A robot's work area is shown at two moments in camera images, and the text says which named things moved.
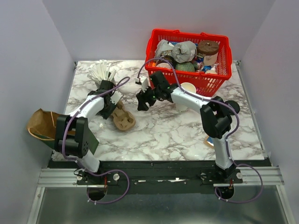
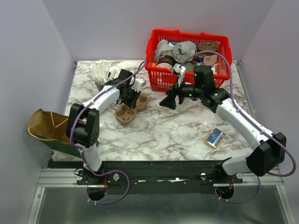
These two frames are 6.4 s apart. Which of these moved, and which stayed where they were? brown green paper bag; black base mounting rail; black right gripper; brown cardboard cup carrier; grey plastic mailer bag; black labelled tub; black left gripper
Moved: black left gripper; brown cardboard cup carrier; black right gripper
Stayed: brown green paper bag; grey plastic mailer bag; black labelled tub; black base mounting rail
